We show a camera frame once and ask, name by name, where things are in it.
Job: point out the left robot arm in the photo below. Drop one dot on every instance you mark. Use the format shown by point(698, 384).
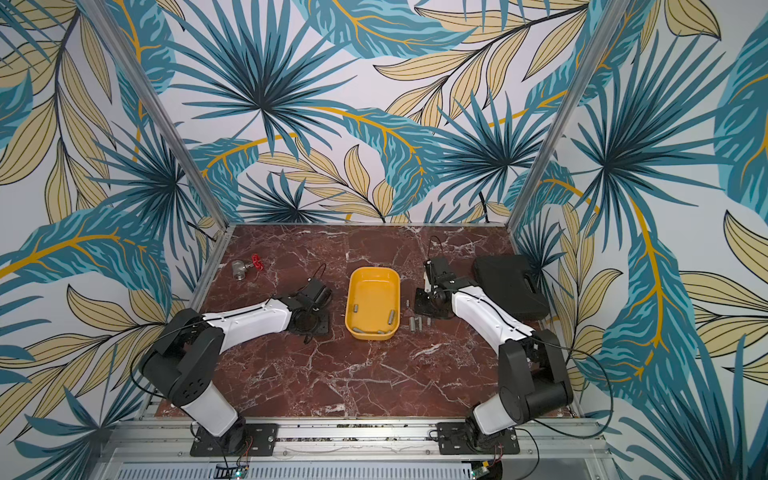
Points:
point(182, 361)

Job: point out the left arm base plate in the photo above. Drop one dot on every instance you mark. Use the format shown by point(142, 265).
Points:
point(243, 439)

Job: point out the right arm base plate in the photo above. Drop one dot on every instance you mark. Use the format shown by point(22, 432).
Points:
point(466, 438)

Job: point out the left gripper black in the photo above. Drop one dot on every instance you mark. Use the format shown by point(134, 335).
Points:
point(324, 327)

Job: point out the aluminium front rail frame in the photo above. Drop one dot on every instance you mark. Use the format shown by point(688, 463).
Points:
point(334, 448)

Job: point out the black plastic tool case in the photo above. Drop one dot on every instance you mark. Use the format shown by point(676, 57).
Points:
point(508, 281)

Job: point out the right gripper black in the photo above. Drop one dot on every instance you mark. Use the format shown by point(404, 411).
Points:
point(429, 301)

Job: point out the yellow plastic storage tray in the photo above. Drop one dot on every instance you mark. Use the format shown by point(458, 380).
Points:
point(376, 290)

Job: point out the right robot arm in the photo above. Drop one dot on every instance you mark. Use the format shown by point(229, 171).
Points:
point(532, 378)

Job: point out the metal valve red handle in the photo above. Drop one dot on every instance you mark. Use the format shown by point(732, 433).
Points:
point(240, 268)

